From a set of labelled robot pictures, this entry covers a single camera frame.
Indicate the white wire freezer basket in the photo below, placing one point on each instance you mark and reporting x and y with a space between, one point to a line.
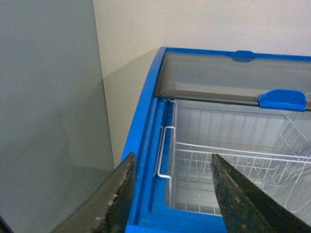
271 148

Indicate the blue rear lid handle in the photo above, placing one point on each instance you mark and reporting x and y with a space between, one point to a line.
243 56

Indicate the glass sliding freezer lid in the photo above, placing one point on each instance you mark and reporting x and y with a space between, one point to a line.
217 78

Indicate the white blue chest freezer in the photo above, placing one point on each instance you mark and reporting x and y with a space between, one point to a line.
150 213

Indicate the blue lid handle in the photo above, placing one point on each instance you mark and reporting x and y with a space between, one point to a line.
283 99
243 56

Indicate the grey panel beside freezer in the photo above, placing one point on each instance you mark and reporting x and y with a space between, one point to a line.
55 148

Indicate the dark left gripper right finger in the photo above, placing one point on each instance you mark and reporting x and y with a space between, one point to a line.
246 208

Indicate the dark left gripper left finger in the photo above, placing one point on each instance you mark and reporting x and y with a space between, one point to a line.
108 209

